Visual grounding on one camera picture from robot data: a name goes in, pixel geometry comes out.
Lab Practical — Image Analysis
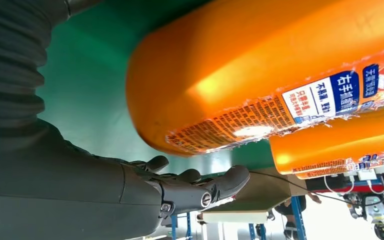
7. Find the cardboard box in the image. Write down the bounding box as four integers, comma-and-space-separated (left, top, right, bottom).
202, 167, 309, 214

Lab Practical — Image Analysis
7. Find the black power cable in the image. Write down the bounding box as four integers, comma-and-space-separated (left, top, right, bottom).
249, 170, 378, 206

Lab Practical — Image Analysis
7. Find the white power strip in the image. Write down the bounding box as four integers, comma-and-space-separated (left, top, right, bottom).
342, 165, 384, 182

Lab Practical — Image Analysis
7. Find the blue metal rack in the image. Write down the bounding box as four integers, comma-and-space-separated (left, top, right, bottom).
170, 195, 307, 240

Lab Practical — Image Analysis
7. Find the white flat board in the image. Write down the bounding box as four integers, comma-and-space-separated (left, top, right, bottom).
201, 211, 269, 224

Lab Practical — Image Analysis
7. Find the red metal bar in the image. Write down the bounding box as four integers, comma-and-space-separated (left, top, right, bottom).
306, 183, 384, 194

